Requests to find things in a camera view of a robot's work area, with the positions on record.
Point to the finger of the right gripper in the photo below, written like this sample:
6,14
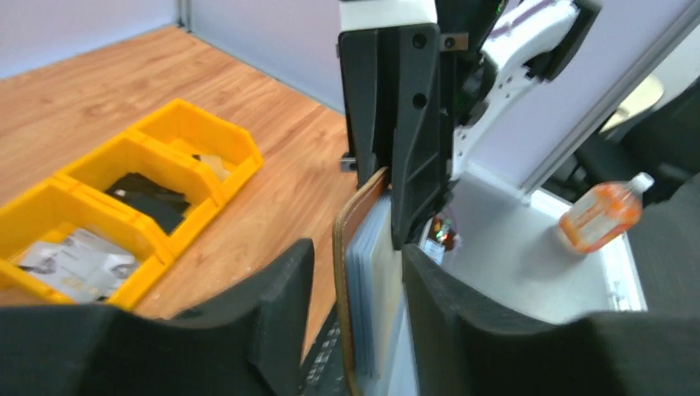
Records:
368,59
419,163

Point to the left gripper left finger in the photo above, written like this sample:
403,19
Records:
246,340

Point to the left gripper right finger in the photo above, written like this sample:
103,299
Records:
468,344

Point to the brown leather card holder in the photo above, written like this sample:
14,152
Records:
369,293

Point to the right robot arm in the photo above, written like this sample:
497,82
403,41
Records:
490,56

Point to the black cards stack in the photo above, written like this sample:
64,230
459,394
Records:
165,206

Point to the yellow bin with black cards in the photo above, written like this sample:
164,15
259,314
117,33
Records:
135,152

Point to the yellow bin with gold cards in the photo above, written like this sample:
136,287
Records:
187,129

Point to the silver cards stack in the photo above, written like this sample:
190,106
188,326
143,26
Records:
83,266

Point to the yellow bin with silver cards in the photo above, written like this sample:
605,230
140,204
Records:
51,211

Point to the orange drink bottle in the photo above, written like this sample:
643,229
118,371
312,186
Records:
603,213

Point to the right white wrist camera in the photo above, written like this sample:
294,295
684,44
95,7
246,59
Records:
371,14

